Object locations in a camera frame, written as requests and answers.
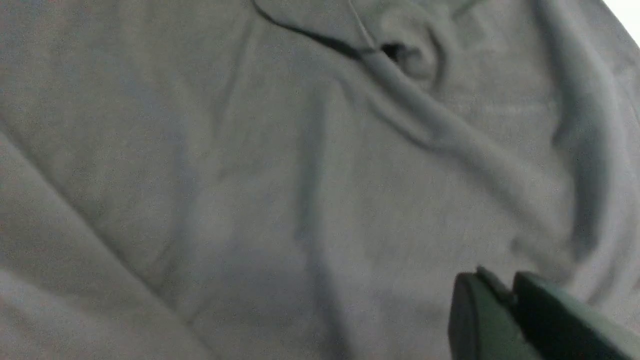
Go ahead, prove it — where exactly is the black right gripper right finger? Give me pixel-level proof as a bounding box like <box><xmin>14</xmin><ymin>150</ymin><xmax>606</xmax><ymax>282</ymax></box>
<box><xmin>512</xmin><ymin>272</ymin><xmax>639</xmax><ymax>360</ymax></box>

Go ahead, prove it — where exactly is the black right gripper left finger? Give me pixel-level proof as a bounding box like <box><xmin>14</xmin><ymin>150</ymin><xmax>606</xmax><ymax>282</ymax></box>
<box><xmin>447</xmin><ymin>266</ymin><xmax>542</xmax><ymax>360</ymax></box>

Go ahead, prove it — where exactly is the dark gray long-sleeve top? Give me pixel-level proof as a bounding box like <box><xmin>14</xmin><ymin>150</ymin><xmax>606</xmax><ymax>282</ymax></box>
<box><xmin>1</xmin><ymin>0</ymin><xmax>639</xmax><ymax>360</ymax></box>

